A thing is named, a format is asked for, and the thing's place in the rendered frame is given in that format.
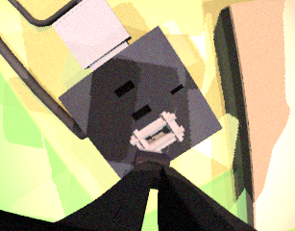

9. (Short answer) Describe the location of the dark grey cube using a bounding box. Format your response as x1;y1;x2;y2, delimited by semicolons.
0;26;223;180

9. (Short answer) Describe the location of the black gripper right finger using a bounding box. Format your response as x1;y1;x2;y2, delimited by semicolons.
156;166;258;231

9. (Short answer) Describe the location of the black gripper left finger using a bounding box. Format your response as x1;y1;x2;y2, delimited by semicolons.
0;162;154;231

